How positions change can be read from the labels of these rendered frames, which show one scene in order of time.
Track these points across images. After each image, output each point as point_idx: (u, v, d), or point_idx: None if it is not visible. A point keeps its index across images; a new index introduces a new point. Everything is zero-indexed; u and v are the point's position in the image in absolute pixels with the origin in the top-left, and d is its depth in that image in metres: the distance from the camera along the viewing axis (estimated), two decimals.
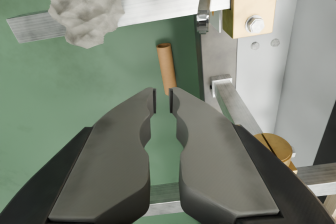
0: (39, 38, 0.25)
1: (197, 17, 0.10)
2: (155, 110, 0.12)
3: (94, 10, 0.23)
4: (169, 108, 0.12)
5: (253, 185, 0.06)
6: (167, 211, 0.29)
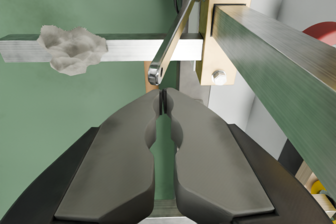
0: (25, 60, 0.27)
1: (148, 70, 0.11)
2: (161, 112, 0.12)
3: (80, 45, 0.26)
4: (163, 109, 0.12)
5: (248, 184, 0.06)
6: None
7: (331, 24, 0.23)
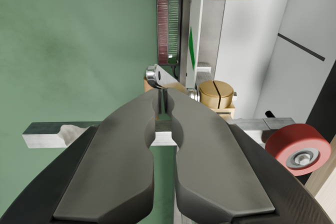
0: (46, 147, 0.32)
1: (147, 67, 0.12)
2: (160, 111, 0.12)
3: None
4: (164, 109, 0.12)
5: (248, 184, 0.06)
6: None
7: (300, 129, 0.28)
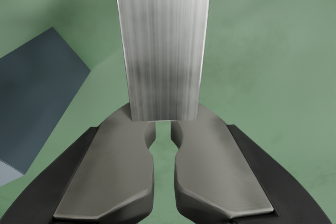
0: (197, 64, 0.08)
1: None
2: None
3: None
4: None
5: (248, 185, 0.06)
6: None
7: None
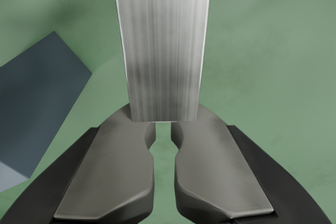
0: (197, 65, 0.08)
1: None
2: None
3: None
4: None
5: (247, 185, 0.06)
6: None
7: None
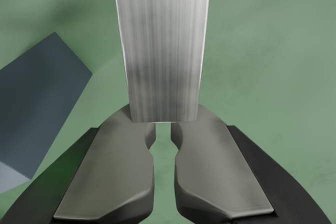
0: (197, 66, 0.08)
1: None
2: None
3: None
4: None
5: (247, 185, 0.06)
6: None
7: None
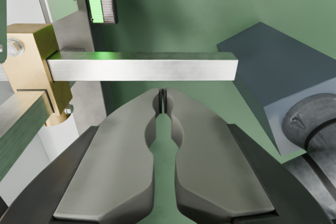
0: None
1: (4, 60, 0.10)
2: (161, 111, 0.12)
3: None
4: (164, 109, 0.12)
5: (248, 184, 0.06)
6: None
7: None
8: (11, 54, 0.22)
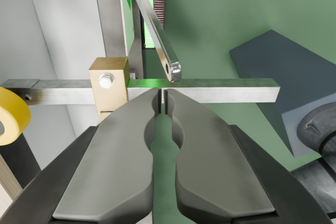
0: None
1: (179, 79, 0.11)
2: (160, 111, 0.12)
3: None
4: (164, 110, 0.12)
5: (248, 184, 0.06)
6: None
7: None
8: (107, 86, 0.28)
